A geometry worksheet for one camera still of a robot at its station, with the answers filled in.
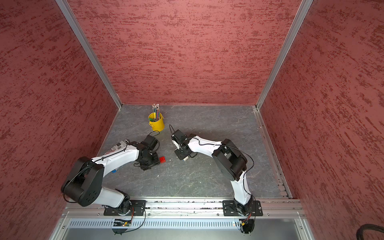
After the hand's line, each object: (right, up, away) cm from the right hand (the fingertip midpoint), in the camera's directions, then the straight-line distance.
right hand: (182, 156), depth 92 cm
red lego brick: (-12, -2, -2) cm, 13 cm away
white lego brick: (+2, 0, -6) cm, 7 cm away
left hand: (-16, -5, -5) cm, 18 cm away
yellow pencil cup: (-20, +23, +8) cm, 31 cm away
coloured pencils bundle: (-18, +27, +5) cm, 33 cm away
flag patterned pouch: (-41, +6, +2) cm, 42 cm away
